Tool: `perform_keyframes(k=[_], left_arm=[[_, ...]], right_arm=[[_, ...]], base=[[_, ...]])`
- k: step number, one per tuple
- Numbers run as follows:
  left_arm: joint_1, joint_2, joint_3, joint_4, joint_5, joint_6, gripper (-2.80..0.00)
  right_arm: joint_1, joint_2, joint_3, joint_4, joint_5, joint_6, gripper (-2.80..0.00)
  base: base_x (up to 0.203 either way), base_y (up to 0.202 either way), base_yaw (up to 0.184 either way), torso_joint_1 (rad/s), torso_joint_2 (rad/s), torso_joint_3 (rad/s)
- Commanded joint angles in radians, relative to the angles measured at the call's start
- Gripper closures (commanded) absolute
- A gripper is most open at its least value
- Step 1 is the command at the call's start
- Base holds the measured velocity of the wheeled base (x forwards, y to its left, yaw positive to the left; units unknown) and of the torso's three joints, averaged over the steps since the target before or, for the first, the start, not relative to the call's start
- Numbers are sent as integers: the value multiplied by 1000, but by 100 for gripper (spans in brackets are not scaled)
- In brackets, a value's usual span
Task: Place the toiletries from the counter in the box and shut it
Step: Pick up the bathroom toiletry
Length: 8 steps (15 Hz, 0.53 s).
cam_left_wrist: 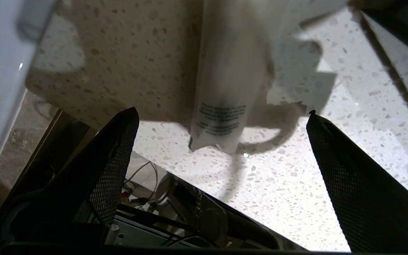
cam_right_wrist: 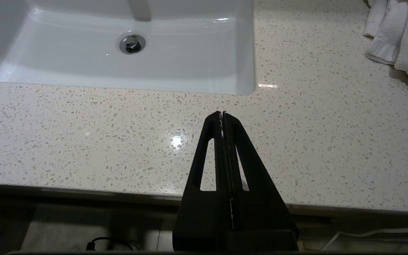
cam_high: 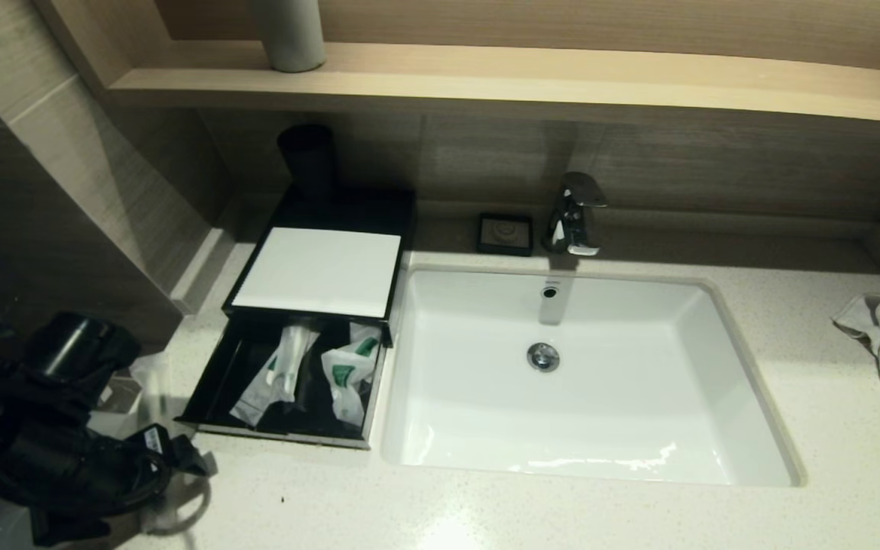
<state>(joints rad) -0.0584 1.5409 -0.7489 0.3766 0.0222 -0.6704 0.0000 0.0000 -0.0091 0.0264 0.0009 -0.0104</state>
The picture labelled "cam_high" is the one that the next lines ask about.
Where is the black tray with white liner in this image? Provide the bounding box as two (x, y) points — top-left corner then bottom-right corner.
(179, 317), (389, 450)

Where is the long clear toothbrush packet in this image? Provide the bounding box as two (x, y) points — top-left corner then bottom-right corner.
(260, 319), (324, 404)

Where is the small clear green-label packet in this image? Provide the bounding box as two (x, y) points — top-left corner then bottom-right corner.
(322, 344), (376, 425)

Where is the clear green-print packet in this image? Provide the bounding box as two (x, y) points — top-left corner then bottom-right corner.
(348, 321), (385, 360)

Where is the black amenity box housing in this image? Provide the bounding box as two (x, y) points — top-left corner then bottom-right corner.
(222, 187), (418, 348)

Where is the black cup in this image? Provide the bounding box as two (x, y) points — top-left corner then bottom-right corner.
(278, 125), (338, 201)

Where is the chrome drain stopper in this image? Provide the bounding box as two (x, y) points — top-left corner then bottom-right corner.
(526, 342), (561, 374)

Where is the black square soap dish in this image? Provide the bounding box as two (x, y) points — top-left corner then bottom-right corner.
(476, 212), (535, 257)

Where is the grey cylindrical cup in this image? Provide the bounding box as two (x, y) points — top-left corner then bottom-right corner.
(251, 0), (328, 75)

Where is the chrome faucet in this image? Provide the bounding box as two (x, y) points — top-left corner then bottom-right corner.
(543, 172), (609, 257)

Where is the white ceramic sink basin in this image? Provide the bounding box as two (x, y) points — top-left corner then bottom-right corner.
(380, 264), (806, 488)

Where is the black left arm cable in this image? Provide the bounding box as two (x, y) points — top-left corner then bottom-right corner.
(66, 451), (213, 522)

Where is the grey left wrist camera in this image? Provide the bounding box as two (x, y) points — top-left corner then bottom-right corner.
(96, 373), (144, 417)

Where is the light wooden wall shelf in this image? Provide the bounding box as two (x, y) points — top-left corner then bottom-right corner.
(108, 42), (880, 128)

